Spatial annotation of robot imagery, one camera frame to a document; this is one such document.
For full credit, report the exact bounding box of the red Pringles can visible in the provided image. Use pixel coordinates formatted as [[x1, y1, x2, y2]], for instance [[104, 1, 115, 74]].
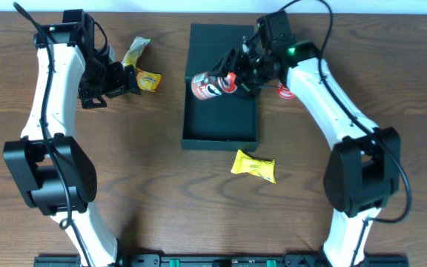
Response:
[[277, 82, 296, 99]]

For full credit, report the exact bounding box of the black mounting rail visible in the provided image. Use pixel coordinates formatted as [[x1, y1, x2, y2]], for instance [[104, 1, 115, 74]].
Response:
[[33, 253, 409, 267]]

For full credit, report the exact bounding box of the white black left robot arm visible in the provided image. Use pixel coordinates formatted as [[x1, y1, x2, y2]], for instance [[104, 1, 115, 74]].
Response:
[[3, 9, 140, 266]]

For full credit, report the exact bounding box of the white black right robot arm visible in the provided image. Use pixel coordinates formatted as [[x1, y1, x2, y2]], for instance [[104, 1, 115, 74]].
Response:
[[193, 10, 407, 266]]

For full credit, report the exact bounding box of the black gift box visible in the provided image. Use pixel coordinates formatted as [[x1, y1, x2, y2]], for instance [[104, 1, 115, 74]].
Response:
[[180, 24, 259, 152]]

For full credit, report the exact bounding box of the brown Pringles can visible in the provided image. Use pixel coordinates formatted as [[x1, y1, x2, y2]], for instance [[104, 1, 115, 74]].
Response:
[[191, 72, 237, 100]]

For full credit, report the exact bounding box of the green yellow snack packet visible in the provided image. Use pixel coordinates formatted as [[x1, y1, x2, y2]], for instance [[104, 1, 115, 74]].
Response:
[[122, 36, 150, 67]]

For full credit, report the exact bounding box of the orange snack packet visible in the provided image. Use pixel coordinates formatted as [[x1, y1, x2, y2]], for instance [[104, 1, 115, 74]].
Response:
[[136, 68, 162, 92]]

